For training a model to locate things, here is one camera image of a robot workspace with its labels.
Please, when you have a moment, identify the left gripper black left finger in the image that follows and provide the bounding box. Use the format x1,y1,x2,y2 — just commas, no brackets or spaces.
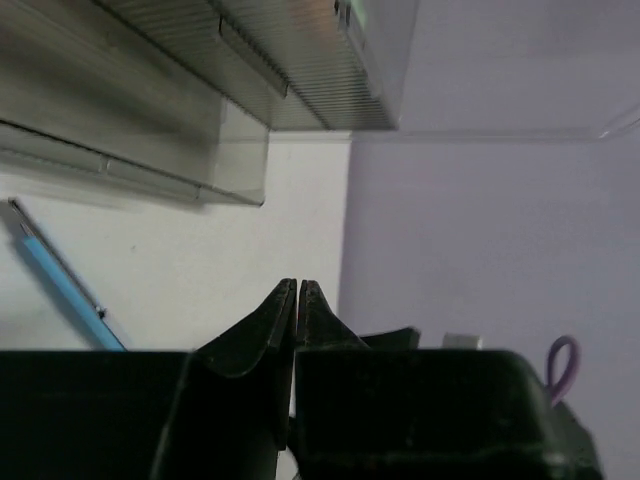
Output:
1,279,297,479

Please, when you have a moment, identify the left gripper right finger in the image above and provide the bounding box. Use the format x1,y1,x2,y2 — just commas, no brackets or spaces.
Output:
294,280,604,479

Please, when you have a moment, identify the blue pen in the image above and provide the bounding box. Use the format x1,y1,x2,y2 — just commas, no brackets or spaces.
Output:
1,197,126,351

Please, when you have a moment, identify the clear plastic drawer organizer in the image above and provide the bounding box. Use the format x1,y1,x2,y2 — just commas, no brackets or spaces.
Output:
1,1,639,205

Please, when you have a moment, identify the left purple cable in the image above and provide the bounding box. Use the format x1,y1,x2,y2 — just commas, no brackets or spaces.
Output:
545,334,582,409

